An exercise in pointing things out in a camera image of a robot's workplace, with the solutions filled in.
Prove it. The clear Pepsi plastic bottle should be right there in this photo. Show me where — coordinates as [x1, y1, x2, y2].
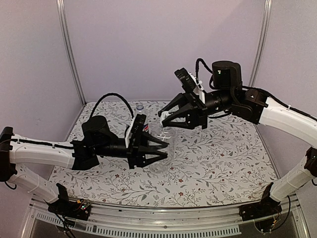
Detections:
[135, 103, 149, 132]

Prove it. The aluminium front frame rail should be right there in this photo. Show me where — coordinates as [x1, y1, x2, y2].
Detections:
[21, 194, 312, 238]

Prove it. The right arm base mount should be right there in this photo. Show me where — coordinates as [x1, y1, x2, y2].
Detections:
[239, 182, 282, 233]

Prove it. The floral patterned table mat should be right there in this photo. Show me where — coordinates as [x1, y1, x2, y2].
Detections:
[48, 100, 277, 208]

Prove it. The aluminium corner post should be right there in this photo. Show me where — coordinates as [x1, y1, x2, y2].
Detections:
[249, 0, 272, 87]
[56, 0, 87, 106]

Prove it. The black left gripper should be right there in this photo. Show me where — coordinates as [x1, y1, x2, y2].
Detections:
[94, 132, 168, 170]

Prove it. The right wrist camera on white mount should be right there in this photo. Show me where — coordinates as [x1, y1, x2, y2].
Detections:
[174, 68, 205, 103]

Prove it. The aluminium corner post right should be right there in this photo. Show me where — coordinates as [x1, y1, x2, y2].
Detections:
[249, 0, 272, 87]

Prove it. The wrist camera on white mount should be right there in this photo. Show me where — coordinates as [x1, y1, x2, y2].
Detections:
[124, 115, 144, 148]
[174, 68, 205, 103]

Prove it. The black braided right camera cable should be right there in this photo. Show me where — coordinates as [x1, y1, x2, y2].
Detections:
[194, 58, 213, 80]

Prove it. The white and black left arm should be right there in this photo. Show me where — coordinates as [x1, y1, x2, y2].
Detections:
[0, 115, 169, 215]

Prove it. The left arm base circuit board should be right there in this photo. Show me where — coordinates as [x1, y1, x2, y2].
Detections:
[48, 183, 91, 221]

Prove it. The black braided left camera cable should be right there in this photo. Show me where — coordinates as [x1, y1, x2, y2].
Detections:
[89, 92, 135, 124]

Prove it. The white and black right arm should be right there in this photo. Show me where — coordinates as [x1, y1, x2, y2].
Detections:
[158, 60, 317, 216]

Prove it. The black braided camera cable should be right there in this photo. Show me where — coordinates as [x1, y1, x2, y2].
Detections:
[89, 92, 135, 124]
[194, 58, 213, 80]

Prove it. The left wrist camera on white mount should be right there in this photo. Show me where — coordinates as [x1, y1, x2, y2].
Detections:
[124, 115, 144, 148]

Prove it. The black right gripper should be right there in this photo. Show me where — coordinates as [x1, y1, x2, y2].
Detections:
[158, 88, 234, 128]

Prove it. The aluminium corner post left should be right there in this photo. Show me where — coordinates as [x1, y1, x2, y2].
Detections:
[56, 0, 87, 106]

